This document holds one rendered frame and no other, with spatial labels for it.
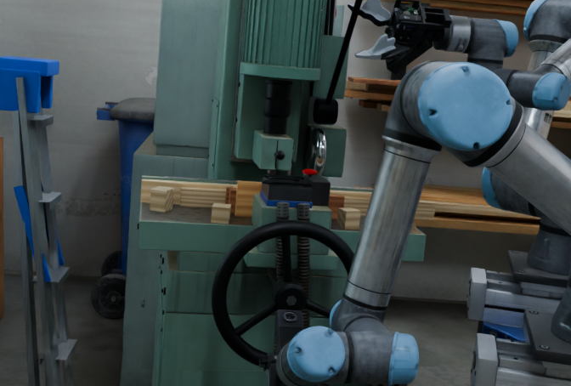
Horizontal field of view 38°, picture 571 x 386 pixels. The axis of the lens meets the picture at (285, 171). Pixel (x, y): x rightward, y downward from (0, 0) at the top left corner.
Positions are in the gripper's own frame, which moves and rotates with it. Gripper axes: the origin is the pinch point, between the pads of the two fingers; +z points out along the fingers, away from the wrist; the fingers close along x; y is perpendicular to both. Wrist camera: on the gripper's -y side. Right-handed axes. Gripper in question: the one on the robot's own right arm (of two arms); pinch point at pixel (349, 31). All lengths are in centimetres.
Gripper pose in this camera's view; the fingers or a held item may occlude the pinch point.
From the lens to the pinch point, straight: 175.2
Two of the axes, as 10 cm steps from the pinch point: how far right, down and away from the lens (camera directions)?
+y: 1.7, -6.0, -7.8
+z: -9.8, -0.6, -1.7
